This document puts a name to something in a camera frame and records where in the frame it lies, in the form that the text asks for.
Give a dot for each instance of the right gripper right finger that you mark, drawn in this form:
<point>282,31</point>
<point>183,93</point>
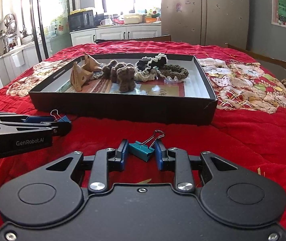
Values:
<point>175,160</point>

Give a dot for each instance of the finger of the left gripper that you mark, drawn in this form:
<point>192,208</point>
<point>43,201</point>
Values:
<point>44,119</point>
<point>59,128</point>

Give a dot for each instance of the blue crochet scrunchie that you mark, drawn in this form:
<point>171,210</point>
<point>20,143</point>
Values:
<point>96,75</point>

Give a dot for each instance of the blue binder clip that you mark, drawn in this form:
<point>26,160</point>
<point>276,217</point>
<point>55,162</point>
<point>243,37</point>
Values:
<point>60,117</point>

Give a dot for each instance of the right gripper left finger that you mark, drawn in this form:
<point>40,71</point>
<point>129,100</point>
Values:
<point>106,161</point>

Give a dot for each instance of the dark brown braided scrunchie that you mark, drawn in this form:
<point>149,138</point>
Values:
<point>174,71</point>

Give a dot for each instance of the teal binder clip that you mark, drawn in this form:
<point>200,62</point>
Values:
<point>145,149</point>

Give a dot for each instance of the cream crochet scrunchie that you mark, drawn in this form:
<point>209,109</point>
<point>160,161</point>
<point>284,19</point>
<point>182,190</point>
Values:
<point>146,75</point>

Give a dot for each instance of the white kitchen cabinet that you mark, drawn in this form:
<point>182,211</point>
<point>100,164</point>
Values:
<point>116,32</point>

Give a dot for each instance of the black white-trim scrunchie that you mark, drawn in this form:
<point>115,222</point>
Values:
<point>147,63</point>

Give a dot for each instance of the brown Choco Magic pyramid packet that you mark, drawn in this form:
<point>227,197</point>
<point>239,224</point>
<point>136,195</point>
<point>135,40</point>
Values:
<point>79,76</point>

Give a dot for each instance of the brown fuzzy claw clip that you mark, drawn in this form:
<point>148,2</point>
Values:
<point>125,78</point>
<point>110,70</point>

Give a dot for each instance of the steel double-door refrigerator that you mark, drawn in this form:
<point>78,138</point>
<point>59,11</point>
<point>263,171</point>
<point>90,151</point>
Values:
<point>206,22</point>

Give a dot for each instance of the red quilted bear blanket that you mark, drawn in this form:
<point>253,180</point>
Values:
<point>252,139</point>

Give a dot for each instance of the black microwave oven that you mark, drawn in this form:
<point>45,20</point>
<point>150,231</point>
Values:
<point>81,20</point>

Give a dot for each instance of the black shallow cardboard box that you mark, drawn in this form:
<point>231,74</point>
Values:
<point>191,101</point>

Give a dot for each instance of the wooden chair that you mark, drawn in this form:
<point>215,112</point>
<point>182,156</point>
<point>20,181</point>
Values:
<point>162,38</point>
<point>274,61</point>

